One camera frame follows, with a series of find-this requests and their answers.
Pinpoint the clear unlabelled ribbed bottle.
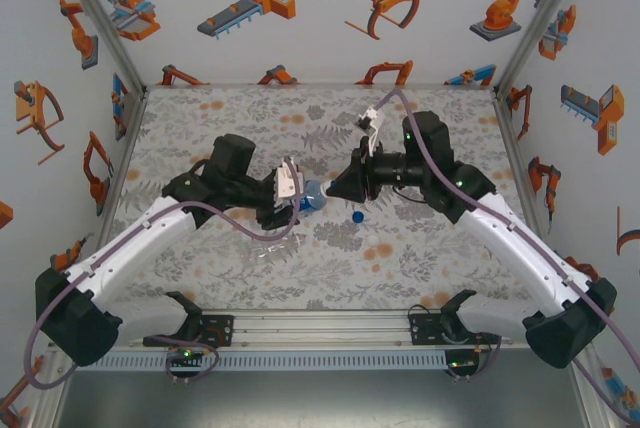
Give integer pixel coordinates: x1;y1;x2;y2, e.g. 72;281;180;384
249;232;307;262

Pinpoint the wide blue-label water bottle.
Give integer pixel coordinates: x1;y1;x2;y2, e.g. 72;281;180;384
298;178;332;213

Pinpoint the floral print tablecloth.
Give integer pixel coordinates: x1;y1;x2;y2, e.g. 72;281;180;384
102;85;556;312

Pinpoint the small green-lit circuit board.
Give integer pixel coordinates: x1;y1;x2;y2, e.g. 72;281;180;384
166;346;207;364
446;356;482;372

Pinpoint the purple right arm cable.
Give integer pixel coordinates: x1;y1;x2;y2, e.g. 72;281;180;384
377;87;640;427

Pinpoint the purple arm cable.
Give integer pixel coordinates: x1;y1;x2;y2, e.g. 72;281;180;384
377;87;640;427
24;155;307;390

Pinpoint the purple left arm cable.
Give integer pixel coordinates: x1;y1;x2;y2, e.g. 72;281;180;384
24;155;307;390

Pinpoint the thin aluminium table rail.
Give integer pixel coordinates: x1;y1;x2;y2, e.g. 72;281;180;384
493;89;557;270
94;87;150;249
143;80;499;92

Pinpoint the wide aluminium slotted rail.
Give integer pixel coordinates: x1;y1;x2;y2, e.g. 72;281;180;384
142;308;504;350

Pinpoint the slotted grey cable duct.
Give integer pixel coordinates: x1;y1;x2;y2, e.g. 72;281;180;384
69;350;449;373

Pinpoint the purple cable loop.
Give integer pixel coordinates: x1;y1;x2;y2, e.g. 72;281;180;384
164;330;224;387
447;337;503;384

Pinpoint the aluminium frame post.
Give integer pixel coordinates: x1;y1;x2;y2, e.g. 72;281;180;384
569;362;619;428
493;0;595;95
52;0;150;94
27;347;71;428

